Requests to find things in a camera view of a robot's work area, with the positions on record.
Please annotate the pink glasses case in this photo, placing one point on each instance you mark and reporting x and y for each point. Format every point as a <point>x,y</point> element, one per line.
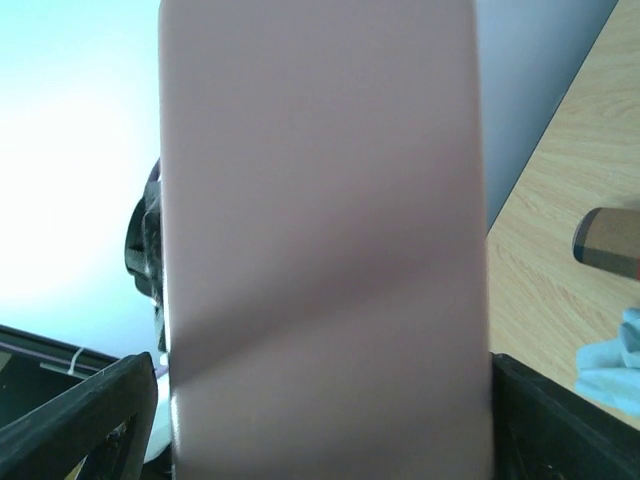
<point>324,240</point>

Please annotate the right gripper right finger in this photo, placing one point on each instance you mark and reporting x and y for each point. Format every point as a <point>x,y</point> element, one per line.
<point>544,431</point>

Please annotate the brown plaid glasses case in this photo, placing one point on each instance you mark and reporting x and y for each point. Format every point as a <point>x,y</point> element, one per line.
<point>608,239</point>

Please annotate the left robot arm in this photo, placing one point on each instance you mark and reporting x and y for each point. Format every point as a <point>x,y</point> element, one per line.
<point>143,250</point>

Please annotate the blue cleaning cloth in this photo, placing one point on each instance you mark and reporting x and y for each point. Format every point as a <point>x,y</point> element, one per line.
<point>608,371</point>

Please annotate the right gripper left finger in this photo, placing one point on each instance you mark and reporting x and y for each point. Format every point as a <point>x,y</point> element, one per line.
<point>101,425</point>

